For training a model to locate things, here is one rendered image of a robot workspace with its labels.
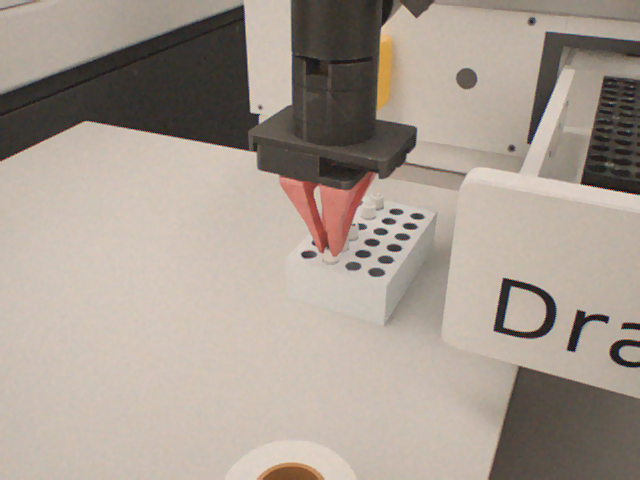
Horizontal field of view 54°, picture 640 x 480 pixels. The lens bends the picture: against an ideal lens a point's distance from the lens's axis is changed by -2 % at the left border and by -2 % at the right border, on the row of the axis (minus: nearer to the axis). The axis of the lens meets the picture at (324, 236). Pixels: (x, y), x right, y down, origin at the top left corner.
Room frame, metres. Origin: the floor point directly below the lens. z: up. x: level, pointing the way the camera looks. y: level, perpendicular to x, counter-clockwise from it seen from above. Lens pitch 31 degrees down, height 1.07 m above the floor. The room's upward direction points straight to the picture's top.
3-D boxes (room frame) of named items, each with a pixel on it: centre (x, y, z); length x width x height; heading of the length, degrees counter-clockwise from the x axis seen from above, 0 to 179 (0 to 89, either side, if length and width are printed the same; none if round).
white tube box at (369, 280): (0.45, -0.03, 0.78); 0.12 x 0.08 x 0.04; 154
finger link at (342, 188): (0.41, 0.00, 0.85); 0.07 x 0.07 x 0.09; 65
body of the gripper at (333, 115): (0.41, -0.01, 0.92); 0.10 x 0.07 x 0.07; 65
